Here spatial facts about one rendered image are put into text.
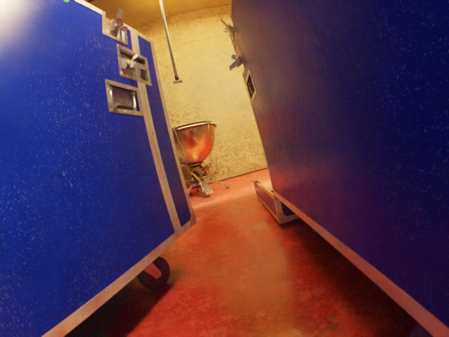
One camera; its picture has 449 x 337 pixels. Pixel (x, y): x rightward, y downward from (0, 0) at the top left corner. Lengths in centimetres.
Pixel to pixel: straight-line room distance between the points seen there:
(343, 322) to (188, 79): 358
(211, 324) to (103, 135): 54
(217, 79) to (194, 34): 99
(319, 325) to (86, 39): 90
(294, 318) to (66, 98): 71
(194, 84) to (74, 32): 309
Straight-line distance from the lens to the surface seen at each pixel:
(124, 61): 75
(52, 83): 52
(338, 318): 52
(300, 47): 38
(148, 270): 74
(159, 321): 65
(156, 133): 73
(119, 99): 67
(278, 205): 97
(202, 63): 375
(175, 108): 351
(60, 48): 58
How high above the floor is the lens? 39
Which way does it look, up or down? 4 degrees down
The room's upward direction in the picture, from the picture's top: 15 degrees counter-clockwise
